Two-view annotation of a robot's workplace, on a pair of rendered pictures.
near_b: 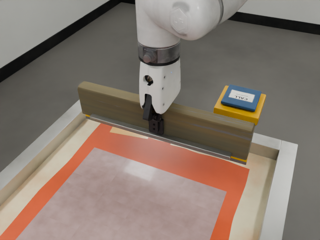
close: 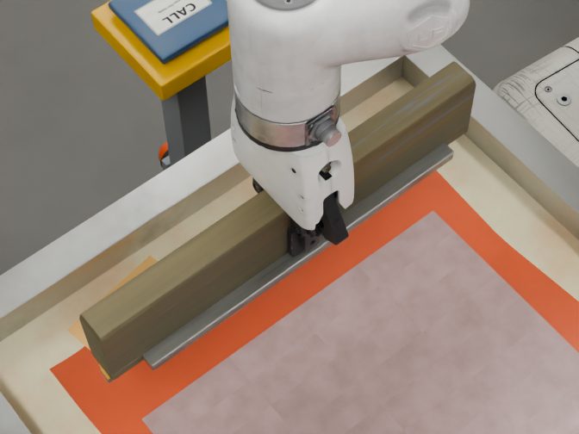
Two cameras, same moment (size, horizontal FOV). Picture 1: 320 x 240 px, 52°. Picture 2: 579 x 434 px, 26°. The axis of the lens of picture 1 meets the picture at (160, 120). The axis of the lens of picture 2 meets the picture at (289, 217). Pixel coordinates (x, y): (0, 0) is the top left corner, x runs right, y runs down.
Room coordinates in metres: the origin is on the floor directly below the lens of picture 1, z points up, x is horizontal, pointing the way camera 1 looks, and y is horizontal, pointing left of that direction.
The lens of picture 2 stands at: (0.28, 0.48, 1.97)
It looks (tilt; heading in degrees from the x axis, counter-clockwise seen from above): 58 degrees down; 297
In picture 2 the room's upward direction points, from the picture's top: straight up
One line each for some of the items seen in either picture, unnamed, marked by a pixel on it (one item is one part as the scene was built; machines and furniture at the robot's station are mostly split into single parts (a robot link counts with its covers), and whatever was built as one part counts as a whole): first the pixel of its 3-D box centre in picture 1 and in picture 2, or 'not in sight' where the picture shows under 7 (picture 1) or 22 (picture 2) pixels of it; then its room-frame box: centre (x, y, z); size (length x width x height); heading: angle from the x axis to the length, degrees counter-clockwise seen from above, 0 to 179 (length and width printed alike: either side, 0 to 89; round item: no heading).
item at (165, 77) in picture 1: (159, 75); (288, 142); (0.53, 0.00, 1.20); 0.10 x 0.08 x 0.11; 156
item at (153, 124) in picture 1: (153, 124); (314, 234); (0.50, 0.01, 1.11); 0.03 x 0.03 x 0.07; 66
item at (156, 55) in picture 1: (157, 47); (294, 99); (0.52, 0.00, 1.26); 0.09 x 0.07 x 0.03; 156
